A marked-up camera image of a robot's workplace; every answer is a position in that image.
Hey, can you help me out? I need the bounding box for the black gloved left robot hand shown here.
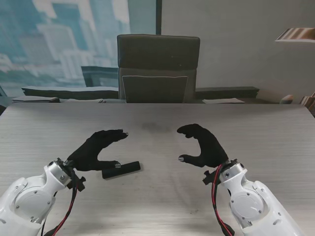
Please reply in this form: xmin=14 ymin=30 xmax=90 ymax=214
xmin=66 ymin=128 xmax=129 ymax=172

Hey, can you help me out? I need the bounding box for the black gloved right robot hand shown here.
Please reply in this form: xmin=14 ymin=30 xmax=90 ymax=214
xmin=176 ymin=123 xmax=230 ymax=169

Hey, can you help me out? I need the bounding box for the black remote control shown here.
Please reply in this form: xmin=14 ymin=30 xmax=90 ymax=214
xmin=101 ymin=161 xmax=141 ymax=180

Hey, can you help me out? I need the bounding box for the white paper sheet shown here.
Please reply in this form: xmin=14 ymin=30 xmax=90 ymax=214
xmin=202 ymin=97 xmax=246 ymax=104

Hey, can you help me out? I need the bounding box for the short dark low cabinet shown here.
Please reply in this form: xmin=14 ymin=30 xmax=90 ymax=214
xmin=195 ymin=86 xmax=260 ymax=100

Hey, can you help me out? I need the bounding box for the long dark low cabinet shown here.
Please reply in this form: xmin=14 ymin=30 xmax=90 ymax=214
xmin=21 ymin=86 xmax=119 ymax=100

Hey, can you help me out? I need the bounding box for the grey paper sheet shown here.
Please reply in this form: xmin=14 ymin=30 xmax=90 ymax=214
xmin=11 ymin=96 xmax=61 ymax=103

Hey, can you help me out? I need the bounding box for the grey office chair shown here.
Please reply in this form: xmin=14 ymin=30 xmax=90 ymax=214
xmin=116 ymin=34 xmax=201 ymax=103

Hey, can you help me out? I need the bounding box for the dark object at table corner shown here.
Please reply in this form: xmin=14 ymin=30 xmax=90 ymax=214
xmin=0 ymin=86 xmax=7 ymax=116

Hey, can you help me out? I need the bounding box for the brown wooden furniture edge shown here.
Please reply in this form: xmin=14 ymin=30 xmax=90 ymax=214
xmin=300 ymin=92 xmax=315 ymax=115

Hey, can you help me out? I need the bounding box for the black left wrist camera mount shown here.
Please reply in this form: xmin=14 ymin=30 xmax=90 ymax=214
xmin=67 ymin=172 xmax=87 ymax=192

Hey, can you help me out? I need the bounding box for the red black right arm cable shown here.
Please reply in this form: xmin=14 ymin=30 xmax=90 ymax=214
xmin=210 ymin=164 xmax=236 ymax=236

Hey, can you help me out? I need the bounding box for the red black arm cable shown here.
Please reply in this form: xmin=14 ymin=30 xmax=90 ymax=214
xmin=45 ymin=169 xmax=84 ymax=236
xmin=210 ymin=164 xmax=236 ymax=236

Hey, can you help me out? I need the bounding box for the red black left arm cable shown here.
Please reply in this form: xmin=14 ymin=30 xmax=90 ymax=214
xmin=45 ymin=169 xmax=84 ymax=236

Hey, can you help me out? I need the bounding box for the dark window frame post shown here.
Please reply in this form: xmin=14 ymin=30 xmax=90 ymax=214
xmin=156 ymin=0 xmax=162 ymax=36

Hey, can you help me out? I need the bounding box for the wooden wall shelf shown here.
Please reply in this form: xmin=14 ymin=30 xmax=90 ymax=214
xmin=275 ymin=28 xmax=315 ymax=43

